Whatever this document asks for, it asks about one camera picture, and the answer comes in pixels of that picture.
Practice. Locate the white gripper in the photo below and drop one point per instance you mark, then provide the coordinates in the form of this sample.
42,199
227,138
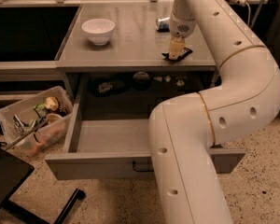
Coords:
181,27

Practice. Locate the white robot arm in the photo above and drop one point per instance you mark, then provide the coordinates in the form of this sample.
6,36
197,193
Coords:
181,130

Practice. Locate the grey open top drawer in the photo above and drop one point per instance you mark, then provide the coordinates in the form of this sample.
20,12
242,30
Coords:
106,134

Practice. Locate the crumpled white paper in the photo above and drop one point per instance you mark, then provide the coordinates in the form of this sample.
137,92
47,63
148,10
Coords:
180,83

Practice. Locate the dark round container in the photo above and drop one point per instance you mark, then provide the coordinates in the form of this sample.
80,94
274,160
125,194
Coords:
141,81

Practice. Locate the grey metal cabinet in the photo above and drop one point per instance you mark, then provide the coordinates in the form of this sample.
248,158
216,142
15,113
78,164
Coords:
136,46

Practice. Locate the white ceramic bowl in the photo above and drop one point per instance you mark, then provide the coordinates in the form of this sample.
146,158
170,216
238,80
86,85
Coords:
98,31

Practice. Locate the yellow sponge in bin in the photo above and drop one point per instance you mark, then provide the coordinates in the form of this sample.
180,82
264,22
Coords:
51,104

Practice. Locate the clear plastic storage bin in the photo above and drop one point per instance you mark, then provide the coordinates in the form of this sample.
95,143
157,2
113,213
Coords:
28,125

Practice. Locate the black chair base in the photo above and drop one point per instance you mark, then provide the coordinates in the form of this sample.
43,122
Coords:
13,172

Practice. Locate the black drawer handle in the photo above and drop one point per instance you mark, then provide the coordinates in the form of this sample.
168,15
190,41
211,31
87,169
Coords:
139,168

